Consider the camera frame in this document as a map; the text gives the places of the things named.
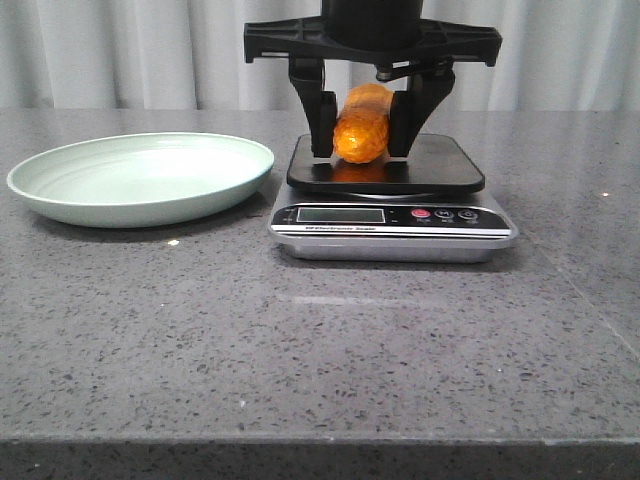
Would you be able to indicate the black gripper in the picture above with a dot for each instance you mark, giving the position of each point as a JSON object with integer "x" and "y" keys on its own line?
{"x": 390, "y": 35}

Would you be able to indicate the orange corn cob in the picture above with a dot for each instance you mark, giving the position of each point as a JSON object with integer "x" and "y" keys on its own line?
{"x": 362, "y": 130}

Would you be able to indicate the silver black kitchen scale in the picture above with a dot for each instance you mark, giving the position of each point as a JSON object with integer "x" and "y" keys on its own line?
{"x": 429, "y": 206}

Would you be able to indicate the pale green plate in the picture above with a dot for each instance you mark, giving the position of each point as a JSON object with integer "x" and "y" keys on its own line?
{"x": 142, "y": 180}

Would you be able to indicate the white curtain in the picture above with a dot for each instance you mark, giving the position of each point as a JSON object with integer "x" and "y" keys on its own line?
{"x": 555, "y": 55}

